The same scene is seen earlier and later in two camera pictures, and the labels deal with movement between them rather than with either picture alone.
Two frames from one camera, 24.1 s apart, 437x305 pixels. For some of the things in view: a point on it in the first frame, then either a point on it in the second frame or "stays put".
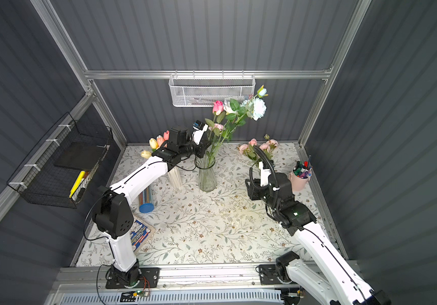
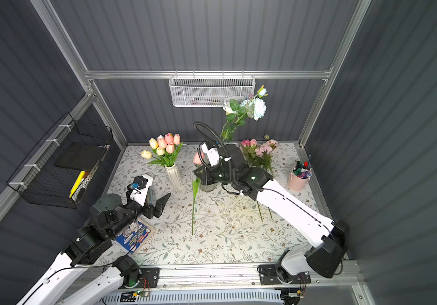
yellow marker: [77, 182] stays put
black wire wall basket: [49, 176] stays put
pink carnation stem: [216, 128] to [264, 150]
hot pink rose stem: [218, 115] to [248, 148]
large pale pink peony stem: [244, 149] to [260, 211]
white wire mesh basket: [203, 89] stays put
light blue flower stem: [255, 107] stays put
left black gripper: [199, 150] to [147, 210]
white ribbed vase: [174, 176] stays put
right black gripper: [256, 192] to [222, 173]
